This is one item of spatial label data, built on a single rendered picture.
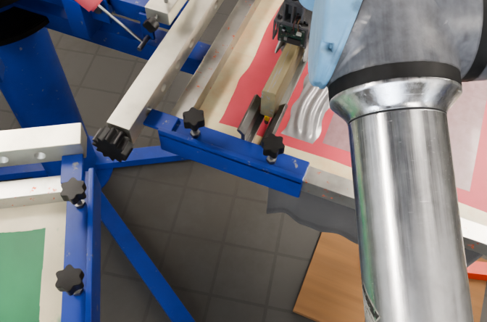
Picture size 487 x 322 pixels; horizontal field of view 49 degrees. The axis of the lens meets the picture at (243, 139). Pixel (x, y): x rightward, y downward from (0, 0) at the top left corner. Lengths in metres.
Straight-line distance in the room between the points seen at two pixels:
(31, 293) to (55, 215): 0.15
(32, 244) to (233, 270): 1.07
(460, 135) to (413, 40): 0.76
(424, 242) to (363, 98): 0.12
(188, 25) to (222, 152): 0.32
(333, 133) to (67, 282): 0.59
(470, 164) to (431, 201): 0.73
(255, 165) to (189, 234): 1.07
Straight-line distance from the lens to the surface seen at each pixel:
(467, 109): 1.27
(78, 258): 0.98
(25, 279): 1.04
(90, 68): 2.61
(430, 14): 0.48
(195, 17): 1.23
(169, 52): 1.16
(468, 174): 1.17
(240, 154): 1.04
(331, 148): 1.12
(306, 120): 1.15
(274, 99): 1.05
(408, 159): 0.45
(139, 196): 2.16
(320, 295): 1.98
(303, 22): 1.06
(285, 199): 1.28
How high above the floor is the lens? 1.87
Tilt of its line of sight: 55 degrees down
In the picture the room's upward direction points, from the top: 1 degrees clockwise
